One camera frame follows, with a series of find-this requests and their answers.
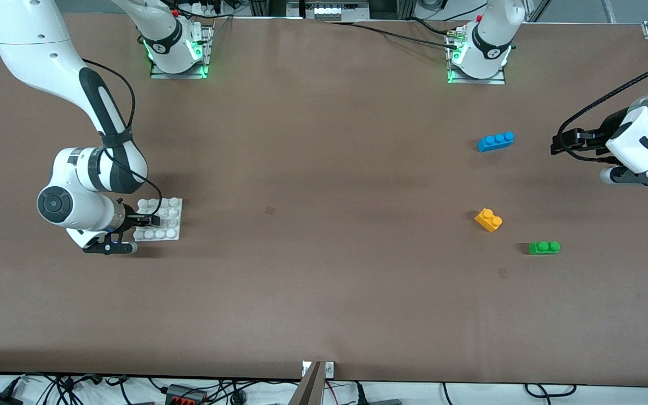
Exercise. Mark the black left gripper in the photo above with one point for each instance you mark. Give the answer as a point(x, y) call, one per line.
point(611, 127)

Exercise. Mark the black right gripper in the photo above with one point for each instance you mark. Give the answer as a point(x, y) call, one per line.
point(129, 215)

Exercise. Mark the white studded base plate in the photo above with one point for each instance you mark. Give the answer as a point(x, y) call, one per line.
point(169, 216)

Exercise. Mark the yellow toy block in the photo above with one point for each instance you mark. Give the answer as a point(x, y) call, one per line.
point(487, 220)

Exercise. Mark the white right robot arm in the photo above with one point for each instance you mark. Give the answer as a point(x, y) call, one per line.
point(26, 34)

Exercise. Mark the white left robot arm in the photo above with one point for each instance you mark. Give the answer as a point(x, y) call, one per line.
point(490, 39)

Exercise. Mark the blue three-stud toy block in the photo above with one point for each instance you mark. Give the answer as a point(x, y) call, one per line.
point(495, 143)

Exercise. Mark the green two-stud toy block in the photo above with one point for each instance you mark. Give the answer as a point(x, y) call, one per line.
point(543, 248)

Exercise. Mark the black box with orange connectors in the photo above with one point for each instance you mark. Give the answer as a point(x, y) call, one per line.
point(180, 394)

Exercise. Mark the white power strip with plugs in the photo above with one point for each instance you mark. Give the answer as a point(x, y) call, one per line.
point(206, 8)

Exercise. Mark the dark box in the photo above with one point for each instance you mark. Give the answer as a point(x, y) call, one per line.
point(388, 7)

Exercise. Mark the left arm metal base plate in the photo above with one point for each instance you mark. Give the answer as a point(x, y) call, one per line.
point(476, 81)

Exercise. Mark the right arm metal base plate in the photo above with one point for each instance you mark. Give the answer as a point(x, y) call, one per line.
point(178, 75)

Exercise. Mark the dark camera stand pole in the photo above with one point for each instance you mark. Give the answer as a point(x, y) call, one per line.
point(308, 391)

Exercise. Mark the small aluminium bracket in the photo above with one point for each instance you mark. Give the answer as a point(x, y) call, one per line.
point(329, 369)

